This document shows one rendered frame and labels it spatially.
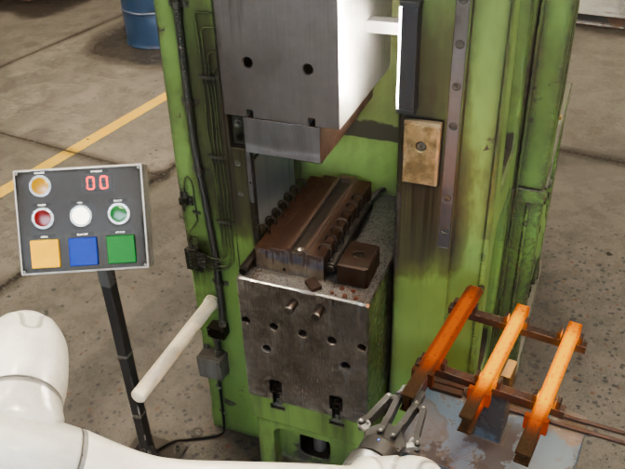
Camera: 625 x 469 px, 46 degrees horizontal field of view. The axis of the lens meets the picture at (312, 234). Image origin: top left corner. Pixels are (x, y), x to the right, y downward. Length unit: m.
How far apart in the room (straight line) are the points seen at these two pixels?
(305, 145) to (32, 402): 0.94
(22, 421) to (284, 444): 1.50
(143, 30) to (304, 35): 4.91
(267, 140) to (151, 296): 1.82
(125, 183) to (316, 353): 0.69
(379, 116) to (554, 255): 1.77
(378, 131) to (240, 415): 1.15
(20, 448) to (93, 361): 2.18
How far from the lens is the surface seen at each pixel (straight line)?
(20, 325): 1.22
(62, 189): 2.05
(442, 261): 1.99
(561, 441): 1.86
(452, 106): 1.77
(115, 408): 3.01
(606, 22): 7.04
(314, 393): 2.18
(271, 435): 2.41
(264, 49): 1.71
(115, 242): 2.02
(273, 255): 1.98
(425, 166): 1.83
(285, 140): 1.78
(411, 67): 1.72
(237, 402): 2.69
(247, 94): 1.78
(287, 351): 2.10
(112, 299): 2.27
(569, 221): 4.05
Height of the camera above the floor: 2.11
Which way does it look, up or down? 34 degrees down
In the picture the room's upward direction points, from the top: 2 degrees counter-clockwise
